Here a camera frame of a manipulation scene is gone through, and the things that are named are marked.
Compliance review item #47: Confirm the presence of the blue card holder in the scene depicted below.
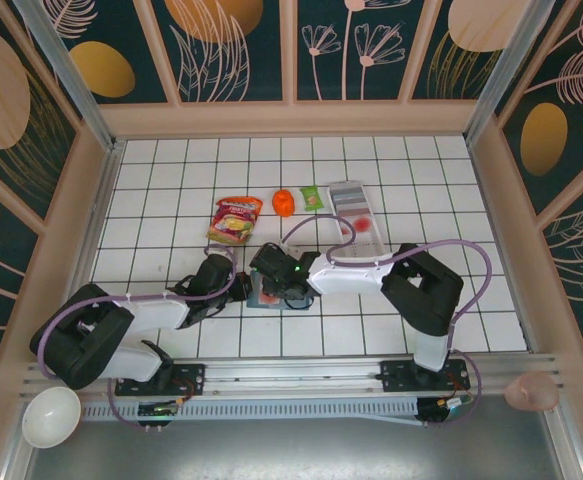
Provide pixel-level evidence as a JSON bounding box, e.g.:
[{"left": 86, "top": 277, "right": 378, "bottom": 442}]
[{"left": 247, "top": 267, "right": 318, "bottom": 312}]

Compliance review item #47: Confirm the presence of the card with red circle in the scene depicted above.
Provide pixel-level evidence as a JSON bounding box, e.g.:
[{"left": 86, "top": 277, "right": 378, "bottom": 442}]
[
  {"left": 338, "top": 212, "right": 375, "bottom": 236},
  {"left": 256, "top": 279, "right": 286, "bottom": 307}
]

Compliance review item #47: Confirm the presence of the white plastic card tray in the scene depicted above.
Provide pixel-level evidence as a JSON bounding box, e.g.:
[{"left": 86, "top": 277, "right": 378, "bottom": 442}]
[{"left": 326, "top": 182, "right": 388, "bottom": 261}]

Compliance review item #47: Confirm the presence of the stack of grey cards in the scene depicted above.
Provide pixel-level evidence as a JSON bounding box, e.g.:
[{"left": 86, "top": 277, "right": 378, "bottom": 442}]
[{"left": 330, "top": 185, "right": 370, "bottom": 214}]

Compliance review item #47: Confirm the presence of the red fruit snack bag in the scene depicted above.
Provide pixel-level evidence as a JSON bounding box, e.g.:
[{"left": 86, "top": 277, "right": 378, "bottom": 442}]
[{"left": 206, "top": 195, "right": 264, "bottom": 246}]

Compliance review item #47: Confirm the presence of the orange crumpled object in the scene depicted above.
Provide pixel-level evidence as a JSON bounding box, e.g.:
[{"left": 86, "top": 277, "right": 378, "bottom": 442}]
[{"left": 271, "top": 188, "right": 297, "bottom": 219}]

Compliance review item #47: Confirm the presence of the small green snack packet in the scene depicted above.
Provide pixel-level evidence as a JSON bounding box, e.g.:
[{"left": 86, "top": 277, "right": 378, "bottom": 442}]
[{"left": 299, "top": 185, "right": 325, "bottom": 211}]

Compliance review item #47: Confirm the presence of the left controller circuit board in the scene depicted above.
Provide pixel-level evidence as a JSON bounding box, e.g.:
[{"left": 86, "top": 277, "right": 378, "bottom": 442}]
[{"left": 137, "top": 399, "right": 181, "bottom": 419}]

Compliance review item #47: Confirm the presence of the controller circuit board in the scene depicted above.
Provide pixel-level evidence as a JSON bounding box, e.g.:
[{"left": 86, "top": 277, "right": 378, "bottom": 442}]
[
  {"left": 137, "top": 399, "right": 181, "bottom": 419},
  {"left": 417, "top": 394, "right": 475, "bottom": 426}
]

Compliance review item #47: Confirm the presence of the right controller circuit board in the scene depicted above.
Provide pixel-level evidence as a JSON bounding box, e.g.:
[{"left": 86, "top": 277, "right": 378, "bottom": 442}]
[{"left": 417, "top": 394, "right": 475, "bottom": 426}]

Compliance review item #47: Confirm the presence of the white bowl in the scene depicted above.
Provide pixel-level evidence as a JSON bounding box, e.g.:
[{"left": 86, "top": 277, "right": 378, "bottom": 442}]
[{"left": 23, "top": 387, "right": 82, "bottom": 449}]

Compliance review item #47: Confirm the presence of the pink translucent cup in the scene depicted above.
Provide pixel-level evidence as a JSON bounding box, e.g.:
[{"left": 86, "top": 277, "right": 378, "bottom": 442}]
[{"left": 503, "top": 371, "right": 561, "bottom": 412}]

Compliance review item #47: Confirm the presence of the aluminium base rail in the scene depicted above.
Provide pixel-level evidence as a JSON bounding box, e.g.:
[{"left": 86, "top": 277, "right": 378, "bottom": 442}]
[{"left": 20, "top": 353, "right": 565, "bottom": 401}]

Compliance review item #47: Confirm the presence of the grey slotted cable duct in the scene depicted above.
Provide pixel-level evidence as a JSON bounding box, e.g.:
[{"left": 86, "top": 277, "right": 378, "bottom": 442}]
[{"left": 79, "top": 402, "right": 420, "bottom": 422}]

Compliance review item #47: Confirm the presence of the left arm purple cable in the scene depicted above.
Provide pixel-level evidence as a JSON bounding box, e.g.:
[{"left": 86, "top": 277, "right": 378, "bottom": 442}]
[{"left": 38, "top": 244, "right": 237, "bottom": 429}]

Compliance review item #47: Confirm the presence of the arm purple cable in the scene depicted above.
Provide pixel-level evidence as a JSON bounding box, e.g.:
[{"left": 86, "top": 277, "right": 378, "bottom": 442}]
[
  {"left": 280, "top": 214, "right": 493, "bottom": 429},
  {"left": 38, "top": 244, "right": 237, "bottom": 429}
]

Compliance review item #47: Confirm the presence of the left aluminium side rail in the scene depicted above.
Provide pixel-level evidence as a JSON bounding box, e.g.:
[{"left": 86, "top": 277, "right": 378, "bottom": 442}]
[{"left": 59, "top": 139, "right": 127, "bottom": 339}]

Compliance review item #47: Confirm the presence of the aluminium side rail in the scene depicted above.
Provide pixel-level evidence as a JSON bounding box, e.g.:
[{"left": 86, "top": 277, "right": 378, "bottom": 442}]
[
  {"left": 464, "top": 137, "right": 545, "bottom": 354},
  {"left": 59, "top": 139, "right": 127, "bottom": 339}
]

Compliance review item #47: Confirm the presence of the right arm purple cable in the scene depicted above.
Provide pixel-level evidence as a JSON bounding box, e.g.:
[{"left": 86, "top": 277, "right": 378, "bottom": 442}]
[{"left": 280, "top": 214, "right": 493, "bottom": 429}]

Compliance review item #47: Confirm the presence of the white flat cable strip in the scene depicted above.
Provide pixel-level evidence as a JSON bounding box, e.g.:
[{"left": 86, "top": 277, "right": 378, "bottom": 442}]
[{"left": 348, "top": 410, "right": 425, "bottom": 428}]

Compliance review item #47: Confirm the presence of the right aluminium side rail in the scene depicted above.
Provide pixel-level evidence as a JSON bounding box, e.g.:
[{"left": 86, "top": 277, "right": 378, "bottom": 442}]
[{"left": 464, "top": 137, "right": 545, "bottom": 354}]

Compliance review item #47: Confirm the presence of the left aluminium frame post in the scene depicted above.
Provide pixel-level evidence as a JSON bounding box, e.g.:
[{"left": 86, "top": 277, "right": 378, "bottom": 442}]
[{"left": 13, "top": 0, "right": 125, "bottom": 151}]

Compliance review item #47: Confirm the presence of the aluminium frame post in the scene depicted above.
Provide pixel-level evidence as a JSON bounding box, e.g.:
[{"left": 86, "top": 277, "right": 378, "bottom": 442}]
[
  {"left": 13, "top": 0, "right": 125, "bottom": 151},
  {"left": 463, "top": 0, "right": 560, "bottom": 146}
]

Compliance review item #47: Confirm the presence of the right aluminium frame post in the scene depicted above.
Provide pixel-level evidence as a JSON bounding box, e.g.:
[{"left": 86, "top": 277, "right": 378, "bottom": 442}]
[{"left": 463, "top": 0, "right": 560, "bottom": 146}]

